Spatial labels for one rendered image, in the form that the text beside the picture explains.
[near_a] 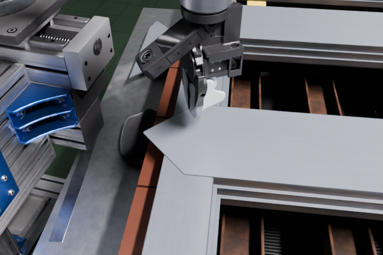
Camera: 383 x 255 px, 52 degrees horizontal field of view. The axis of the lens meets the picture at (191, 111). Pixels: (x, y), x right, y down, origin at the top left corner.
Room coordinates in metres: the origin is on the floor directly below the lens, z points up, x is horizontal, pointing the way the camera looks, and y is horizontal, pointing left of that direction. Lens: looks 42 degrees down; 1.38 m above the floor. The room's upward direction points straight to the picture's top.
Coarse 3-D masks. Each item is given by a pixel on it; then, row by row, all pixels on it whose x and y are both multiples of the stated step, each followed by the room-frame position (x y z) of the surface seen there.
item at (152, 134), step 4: (160, 124) 0.54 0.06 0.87; (152, 128) 0.53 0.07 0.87; (156, 128) 0.53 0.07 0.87; (160, 128) 0.53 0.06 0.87; (144, 132) 0.51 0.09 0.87; (148, 132) 0.51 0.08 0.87; (152, 132) 0.51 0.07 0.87; (156, 132) 0.51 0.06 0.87; (148, 136) 0.50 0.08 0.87; (152, 136) 0.50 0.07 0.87; (156, 136) 0.50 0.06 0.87; (152, 140) 0.49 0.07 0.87; (156, 140) 0.49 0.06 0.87; (156, 144) 0.48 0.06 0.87
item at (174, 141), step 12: (168, 120) 0.55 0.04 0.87; (180, 120) 0.55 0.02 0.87; (192, 120) 0.55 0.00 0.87; (168, 132) 0.51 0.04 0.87; (180, 132) 0.51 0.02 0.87; (168, 144) 0.48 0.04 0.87; (180, 144) 0.48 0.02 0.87; (168, 156) 0.46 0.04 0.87; (180, 156) 0.46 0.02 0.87; (180, 168) 0.43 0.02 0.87
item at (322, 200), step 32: (256, 0) 1.16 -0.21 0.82; (288, 0) 1.15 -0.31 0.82; (320, 0) 1.14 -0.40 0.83; (352, 0) 1.13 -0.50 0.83; (320, 64) 0.81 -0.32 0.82; (352, 64) 0.80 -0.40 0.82; (224, 192) 0.40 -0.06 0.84; (256, 192) 0.39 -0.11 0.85; (288, 192) 0.39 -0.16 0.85; (320, 192) 0.39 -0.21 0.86; (352, 192) 0.38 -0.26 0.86
